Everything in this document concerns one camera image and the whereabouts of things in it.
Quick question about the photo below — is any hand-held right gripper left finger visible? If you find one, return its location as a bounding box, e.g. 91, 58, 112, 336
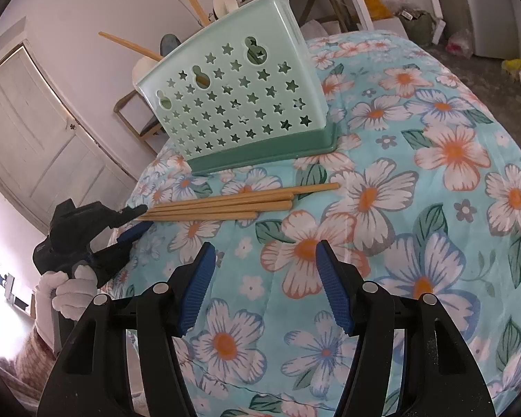
37, 242, 216, 417

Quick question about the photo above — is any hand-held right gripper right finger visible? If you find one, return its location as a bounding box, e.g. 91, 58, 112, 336
316, 240, 498, 417

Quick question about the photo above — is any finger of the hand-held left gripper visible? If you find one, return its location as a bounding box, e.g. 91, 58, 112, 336
108, 205, 148, 227
89, 221, 154, 287

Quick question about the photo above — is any cream spoon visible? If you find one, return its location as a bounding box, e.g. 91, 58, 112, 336
131, 57, 159, 90

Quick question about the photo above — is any green star-hole utensil basket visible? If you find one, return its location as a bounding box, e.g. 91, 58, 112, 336
132, 0, 340, 175

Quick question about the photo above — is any metal spoon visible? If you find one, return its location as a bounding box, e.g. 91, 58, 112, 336
160, 34, 184, 59

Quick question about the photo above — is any person's left forearm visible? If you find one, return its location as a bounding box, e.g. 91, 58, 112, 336
9, 313, 66, 383

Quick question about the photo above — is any person's left hand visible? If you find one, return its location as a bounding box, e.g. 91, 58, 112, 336
35, 264, 98, 321

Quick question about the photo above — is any wooden chair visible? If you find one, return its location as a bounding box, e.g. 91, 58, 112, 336
114, 91, 166, 143

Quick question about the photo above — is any floral blanket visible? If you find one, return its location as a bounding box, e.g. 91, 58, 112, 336
100, 30, 521, 417

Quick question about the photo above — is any white door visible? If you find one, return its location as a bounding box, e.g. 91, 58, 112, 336
0, 43, 136, 236

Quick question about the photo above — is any white plastic bag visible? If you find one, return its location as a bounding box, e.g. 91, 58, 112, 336
301, 19, 331, 38

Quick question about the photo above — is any green bag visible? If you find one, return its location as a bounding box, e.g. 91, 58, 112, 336
399, 9, 435, 44

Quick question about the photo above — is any pink plastic bag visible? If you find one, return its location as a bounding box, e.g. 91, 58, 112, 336
447, 30, 476, 57

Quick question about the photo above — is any yellow plastic bag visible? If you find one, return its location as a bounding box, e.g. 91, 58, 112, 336
365, 0, 391, 20

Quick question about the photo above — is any white flat box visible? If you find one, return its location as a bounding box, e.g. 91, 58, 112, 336
430, 0, 446, 44

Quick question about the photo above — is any grey refrigerator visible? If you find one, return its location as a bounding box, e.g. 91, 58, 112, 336
456, 0, 518, 59

